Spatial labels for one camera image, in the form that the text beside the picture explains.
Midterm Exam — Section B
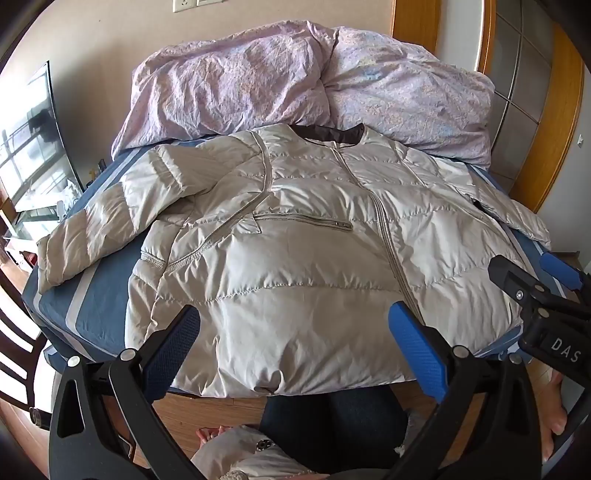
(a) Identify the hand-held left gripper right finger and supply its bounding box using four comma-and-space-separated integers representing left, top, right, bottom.
389, 301, 556, 480

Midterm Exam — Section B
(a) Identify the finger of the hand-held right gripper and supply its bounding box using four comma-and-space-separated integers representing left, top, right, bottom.
539, 252, 591, 303
488, 255, 555, 321

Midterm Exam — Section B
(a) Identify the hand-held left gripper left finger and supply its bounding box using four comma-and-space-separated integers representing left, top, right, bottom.
48, 305, 201, 480

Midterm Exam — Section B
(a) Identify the beige puffer jacket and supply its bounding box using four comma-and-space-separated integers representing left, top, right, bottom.
36, 124, 553, 398

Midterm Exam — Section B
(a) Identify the person's bare foot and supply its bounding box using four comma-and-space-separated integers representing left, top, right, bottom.
196, 426, 232, 448
539, 371, 572, 463

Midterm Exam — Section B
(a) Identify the bed with blue striped sheet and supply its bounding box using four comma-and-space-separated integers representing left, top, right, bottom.
23, 138, 571, 394

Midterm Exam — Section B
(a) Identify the person's blue jeans leg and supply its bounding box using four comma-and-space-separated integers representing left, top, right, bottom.
264, 385, 410, 477

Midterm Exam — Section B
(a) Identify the person's white jacket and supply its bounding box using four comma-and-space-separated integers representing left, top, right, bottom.
191, 425, 326, 477

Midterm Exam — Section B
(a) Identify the dark wooden chair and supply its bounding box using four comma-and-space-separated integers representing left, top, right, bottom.
0, 302, 48, 418

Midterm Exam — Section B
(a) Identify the glass television stand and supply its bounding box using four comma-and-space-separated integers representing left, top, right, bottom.
0, 185, 88, 273

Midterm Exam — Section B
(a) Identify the flat screen television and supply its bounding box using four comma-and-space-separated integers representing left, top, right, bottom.
0, 60, 87, 214

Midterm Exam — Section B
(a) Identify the pink floral quilt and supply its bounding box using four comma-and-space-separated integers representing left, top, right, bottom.
111, 21, 497, 168

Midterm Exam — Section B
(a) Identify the wooden door frame post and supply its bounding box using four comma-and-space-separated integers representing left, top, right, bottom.
392, 0, 443, 52

